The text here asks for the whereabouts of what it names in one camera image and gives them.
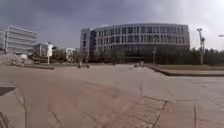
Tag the grey paved plaza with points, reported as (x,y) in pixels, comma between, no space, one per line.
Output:
(100,86)

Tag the large curved glass building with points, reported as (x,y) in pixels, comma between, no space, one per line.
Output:
(140,33)

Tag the white sign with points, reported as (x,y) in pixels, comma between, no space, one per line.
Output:
(49,50)

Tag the low pale building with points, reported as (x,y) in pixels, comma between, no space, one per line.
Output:
(40,50)

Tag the tall light pole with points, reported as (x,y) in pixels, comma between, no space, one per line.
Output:
(201,46)

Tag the white slatted building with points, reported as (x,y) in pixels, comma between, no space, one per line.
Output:
(20,40)

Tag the row of trees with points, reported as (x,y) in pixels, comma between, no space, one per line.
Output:
(213,56)

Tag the pile of rubble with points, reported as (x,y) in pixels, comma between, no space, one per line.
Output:
(10,59)

